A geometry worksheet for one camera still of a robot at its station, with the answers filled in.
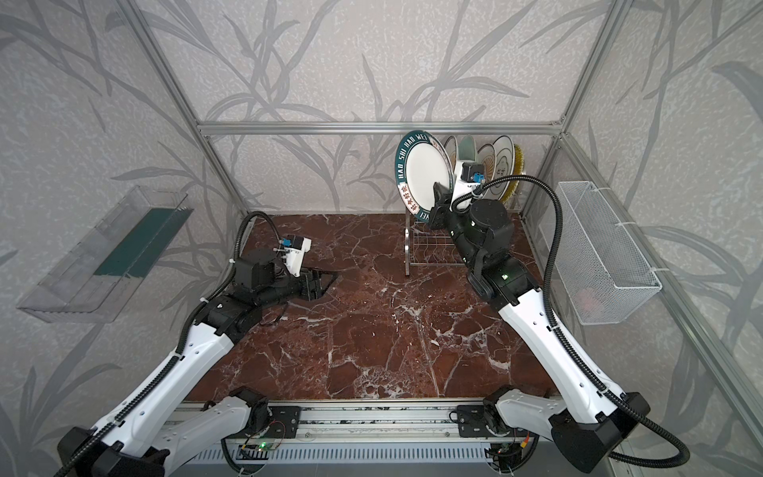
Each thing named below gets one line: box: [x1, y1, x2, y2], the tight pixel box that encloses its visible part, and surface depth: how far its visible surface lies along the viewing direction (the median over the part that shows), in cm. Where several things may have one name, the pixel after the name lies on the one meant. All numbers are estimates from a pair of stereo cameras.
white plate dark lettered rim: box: [394, 130, 456, 223], surface depth 67 cm
